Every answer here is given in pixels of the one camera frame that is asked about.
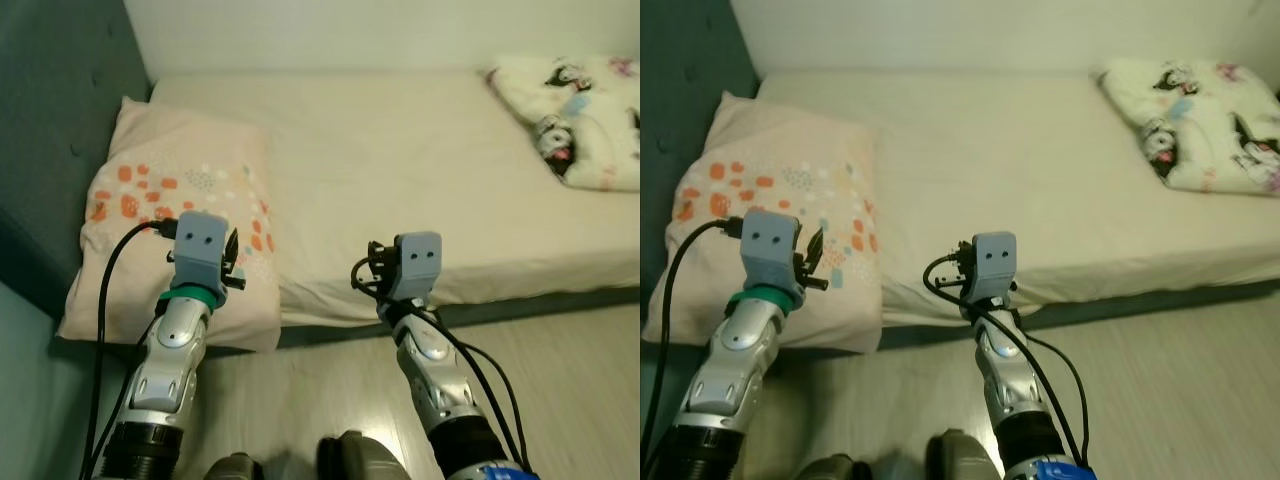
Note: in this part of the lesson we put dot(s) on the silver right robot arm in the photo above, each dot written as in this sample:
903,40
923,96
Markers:
1005,360
435,360

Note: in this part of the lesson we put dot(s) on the mattress with cream sheet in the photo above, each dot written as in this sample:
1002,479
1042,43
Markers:
1000,160
400,160

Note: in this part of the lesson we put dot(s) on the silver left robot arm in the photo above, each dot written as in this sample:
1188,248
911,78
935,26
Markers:
175,350
740,350

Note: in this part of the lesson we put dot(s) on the grey robot leg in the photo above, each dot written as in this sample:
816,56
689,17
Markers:
962,456
360,458
232,468
835,468

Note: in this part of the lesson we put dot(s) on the grey right robot leg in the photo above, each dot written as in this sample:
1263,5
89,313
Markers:
962,456
360,458

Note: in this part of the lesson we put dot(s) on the grey left robot leg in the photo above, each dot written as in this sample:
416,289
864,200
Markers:
232,468
835,468

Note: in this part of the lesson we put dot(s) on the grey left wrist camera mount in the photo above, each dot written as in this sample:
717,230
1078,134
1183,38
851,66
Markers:
200,250
768,248

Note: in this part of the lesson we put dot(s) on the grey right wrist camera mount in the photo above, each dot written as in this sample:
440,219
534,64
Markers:
994,262
418,262

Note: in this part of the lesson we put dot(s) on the folded cream cartoon print blanket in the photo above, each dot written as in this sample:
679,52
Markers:
590,120
1210,120

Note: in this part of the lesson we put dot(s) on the pink pillow with coloured spots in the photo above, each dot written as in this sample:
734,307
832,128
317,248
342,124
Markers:
790,140
190,140

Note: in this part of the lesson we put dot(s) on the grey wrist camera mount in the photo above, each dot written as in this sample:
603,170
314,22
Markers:
418,262
768,248
200,250
994,262

